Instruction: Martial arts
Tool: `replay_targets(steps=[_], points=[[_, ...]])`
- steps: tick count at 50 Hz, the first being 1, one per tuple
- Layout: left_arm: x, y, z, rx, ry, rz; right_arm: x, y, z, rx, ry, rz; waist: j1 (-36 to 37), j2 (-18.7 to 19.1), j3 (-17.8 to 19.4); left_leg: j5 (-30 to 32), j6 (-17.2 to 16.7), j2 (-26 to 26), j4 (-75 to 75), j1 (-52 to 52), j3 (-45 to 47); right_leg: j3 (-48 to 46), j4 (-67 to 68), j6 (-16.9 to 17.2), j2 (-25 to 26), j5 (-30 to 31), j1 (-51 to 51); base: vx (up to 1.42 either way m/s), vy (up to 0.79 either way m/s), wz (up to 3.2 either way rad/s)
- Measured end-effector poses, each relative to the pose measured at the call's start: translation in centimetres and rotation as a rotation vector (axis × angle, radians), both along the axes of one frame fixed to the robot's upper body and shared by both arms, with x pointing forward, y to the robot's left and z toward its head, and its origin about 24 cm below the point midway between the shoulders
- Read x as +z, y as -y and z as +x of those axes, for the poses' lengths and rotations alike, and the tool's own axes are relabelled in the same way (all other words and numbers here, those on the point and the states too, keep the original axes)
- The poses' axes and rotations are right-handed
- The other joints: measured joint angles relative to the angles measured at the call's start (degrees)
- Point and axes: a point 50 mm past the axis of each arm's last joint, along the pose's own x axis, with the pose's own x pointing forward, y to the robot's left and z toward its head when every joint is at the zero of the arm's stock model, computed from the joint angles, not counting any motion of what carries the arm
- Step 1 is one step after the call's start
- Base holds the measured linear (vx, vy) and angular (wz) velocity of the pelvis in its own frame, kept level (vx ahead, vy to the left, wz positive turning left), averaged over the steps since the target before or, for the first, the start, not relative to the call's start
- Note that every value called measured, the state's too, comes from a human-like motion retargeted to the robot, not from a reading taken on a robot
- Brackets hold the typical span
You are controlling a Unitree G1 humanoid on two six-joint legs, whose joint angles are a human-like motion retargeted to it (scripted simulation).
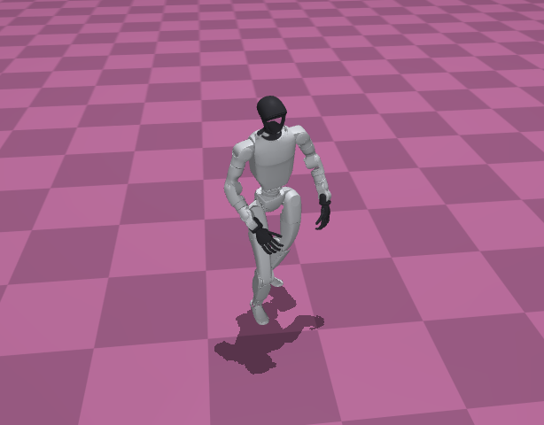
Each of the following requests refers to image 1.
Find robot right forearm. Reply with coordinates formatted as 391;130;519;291
224;183;258;230

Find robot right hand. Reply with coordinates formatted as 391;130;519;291
251;217;284;255

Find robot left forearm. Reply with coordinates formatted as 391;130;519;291
311;154;331;202

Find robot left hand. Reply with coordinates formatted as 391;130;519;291
315;194;330;230

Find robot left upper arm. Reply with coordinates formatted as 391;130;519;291
289;125;318;169

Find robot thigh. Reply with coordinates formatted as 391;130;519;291
248;199;275;286
270;187;301;253

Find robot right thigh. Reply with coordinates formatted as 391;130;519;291
248;199;275;286

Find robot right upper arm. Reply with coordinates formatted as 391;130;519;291
224;139;254;195

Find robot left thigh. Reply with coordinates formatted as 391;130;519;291
270;187;301;253

